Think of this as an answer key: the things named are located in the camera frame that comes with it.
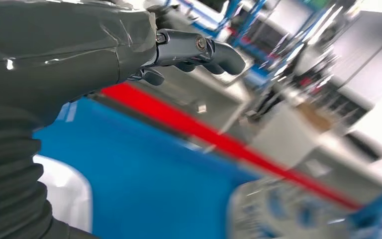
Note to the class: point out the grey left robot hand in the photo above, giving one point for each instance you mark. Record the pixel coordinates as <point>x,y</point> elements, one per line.
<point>62,49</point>

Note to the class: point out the blue metal shelf rack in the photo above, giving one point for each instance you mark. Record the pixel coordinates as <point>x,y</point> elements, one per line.
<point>145,181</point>

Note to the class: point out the red barrier tape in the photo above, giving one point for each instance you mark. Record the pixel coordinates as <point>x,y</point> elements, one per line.
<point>194,127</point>

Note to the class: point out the grey wheel hubcap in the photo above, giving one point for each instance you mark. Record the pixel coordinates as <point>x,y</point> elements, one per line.
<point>243,211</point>

